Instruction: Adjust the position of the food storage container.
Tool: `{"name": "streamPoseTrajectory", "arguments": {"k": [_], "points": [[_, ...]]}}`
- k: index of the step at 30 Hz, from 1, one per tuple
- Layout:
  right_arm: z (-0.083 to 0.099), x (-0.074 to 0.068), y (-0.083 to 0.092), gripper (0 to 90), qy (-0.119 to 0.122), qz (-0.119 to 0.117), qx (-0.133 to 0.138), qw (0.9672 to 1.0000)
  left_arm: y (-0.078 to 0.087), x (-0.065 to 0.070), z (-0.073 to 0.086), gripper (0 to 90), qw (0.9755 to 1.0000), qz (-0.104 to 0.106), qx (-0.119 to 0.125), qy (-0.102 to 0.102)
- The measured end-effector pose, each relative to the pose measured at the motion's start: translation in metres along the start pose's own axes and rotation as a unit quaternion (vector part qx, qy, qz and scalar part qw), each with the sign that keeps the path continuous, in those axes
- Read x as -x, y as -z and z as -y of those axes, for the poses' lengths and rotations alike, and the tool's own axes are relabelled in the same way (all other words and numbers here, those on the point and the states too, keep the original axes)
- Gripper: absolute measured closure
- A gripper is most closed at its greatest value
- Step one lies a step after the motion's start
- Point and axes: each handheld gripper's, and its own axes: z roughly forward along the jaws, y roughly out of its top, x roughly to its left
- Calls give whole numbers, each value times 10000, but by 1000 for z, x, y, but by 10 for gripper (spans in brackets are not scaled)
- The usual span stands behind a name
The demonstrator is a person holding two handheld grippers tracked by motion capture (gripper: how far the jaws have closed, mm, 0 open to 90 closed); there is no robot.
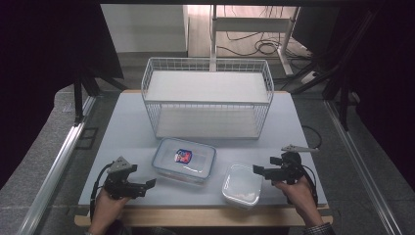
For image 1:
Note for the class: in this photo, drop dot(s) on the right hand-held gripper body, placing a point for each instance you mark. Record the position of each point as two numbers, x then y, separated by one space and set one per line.
289 168

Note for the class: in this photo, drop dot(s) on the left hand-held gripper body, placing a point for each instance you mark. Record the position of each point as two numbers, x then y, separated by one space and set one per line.
118 182

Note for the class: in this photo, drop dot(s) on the white square food container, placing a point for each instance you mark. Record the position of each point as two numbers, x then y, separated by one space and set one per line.
242 186

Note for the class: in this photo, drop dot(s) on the clear rectangular lidded food container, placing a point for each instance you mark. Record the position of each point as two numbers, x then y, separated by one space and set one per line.
184 160

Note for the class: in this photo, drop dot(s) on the person's left hand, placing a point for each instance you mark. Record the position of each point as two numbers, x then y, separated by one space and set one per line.
109 209

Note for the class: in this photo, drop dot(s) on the person's right hand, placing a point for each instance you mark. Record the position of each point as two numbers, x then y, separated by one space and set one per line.
298 199

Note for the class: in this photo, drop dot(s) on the white power strip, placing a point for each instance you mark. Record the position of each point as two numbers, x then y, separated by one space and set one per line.
308 77

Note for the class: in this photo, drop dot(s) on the black metal stand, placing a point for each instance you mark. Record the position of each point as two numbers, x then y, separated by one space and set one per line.
342 91
78 98

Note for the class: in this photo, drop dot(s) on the dark curtain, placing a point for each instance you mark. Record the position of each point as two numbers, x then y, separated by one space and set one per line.
39 81
388 81

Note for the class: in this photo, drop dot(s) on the white cabinet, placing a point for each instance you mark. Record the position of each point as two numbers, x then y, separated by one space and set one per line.
143 29

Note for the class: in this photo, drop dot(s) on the aluminium floor rail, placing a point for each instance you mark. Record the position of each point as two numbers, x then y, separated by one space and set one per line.
359 163
55 169

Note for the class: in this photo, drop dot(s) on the white metal desk frame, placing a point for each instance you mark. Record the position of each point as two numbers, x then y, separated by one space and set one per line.
251 24

